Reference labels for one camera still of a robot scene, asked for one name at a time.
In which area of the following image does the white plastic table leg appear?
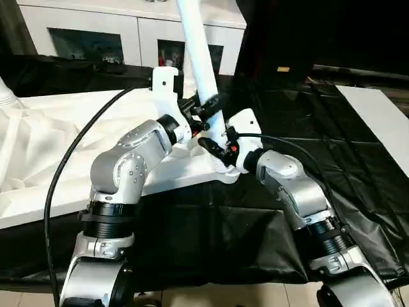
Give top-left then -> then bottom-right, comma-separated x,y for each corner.
175,0 -> 242,185
0,75 -> 17,109

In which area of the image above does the white plastic table top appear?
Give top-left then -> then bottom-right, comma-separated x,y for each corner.
0,88 -> 242,230

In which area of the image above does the black mat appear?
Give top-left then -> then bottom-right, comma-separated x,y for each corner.
0,54 -> 409,288

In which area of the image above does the white sideboard with glass doors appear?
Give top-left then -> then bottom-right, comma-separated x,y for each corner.
16,0 -> 247,76

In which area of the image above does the black cabinet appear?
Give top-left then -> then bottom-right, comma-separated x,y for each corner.
236,0 -> 409,81

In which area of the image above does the grey curtain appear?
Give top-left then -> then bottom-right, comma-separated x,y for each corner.
0,0 -> 39,57

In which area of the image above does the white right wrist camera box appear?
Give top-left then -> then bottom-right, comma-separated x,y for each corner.
225,107 -> 264,177

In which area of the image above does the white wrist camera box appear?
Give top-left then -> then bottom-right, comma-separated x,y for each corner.
225,107 -> 264,177
151,66 -> 192,146

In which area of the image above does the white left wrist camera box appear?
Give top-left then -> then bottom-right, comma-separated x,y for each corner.
151,66 -> 192,146

